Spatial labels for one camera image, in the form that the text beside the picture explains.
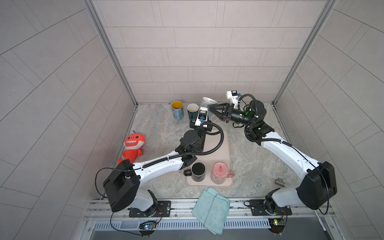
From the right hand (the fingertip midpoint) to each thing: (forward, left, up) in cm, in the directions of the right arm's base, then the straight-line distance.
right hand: (211, 112), depth 64 cm
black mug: (-15, +8, -27) cm, 32 cm away
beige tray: (-3, -8, -36) cm, 37 cm away
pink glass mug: (-17, -3, -26) cm, 31 cm away
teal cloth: (-31, +2, -35) cm, 47 cm away
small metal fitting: (-21, -35, -36) cm, 54 cm away
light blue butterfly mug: (+30, +19, -25) cm, 44 cm away
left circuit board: (-36, +31, -33) cm, 58 cm away
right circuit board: (-38, -28, -39) cm, 61 cm away
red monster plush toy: (+3, +44, -26) cm, 51 cm away
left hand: (+4, +1, -1) cm, 4 cm away
